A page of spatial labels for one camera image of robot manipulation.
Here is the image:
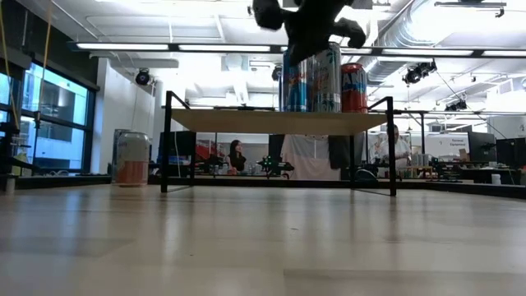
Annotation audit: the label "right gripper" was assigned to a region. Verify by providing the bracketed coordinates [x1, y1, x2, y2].
[252, 0, 367, 67]

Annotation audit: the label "white Celsius can palm print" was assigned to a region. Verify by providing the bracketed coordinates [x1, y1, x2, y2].
[311, 40, 342, 113]

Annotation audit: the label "white Celsius Peach Vibe can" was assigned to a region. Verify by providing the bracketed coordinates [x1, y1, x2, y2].
[307, 57, 315, 113]

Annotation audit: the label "red Fanta can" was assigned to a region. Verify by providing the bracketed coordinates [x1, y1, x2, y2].
[340, 62, 369, 114]

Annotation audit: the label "white orange beverage can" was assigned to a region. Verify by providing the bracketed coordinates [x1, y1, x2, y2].
[115, 131, 151, 188]

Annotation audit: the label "white hanging cloth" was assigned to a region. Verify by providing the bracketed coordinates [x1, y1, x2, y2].
[281, 134, 342, 181]

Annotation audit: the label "background robot green lights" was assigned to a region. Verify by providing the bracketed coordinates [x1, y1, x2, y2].
[257, 155, 295, 178]

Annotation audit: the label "person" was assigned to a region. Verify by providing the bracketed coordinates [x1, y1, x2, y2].
[228, 139, 247, 176]
[377, 125, 412, 170]

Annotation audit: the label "black computer monitor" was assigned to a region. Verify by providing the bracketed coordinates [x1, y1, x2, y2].
[496, 137, 526, 169]
[168, 131, 195, 165]
[468, 131, 497, 164]

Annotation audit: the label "overhead light bar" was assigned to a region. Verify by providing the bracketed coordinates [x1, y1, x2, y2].
[67, 40, 526, 58]

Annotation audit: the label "white sign board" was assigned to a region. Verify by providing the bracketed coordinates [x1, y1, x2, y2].
[427, 132, 470, 160]

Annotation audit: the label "large glass window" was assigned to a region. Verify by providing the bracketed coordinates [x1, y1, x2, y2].
[0, 61, 98, 173]

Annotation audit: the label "wooden shelf black frame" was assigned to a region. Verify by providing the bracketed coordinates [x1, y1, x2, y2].
[160, 90, 398, 197]

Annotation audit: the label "silver ventilation duct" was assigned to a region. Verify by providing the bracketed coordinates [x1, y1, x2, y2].
[365, 0, 465, 86]

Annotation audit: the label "thin yellow hanging cable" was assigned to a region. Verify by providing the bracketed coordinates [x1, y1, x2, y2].
[0, 0, 20, 129]
[38, 0, 54, 117]

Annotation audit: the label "black aluminium rail frame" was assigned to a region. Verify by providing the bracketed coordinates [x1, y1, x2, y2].
[0, 174, 526, 199]

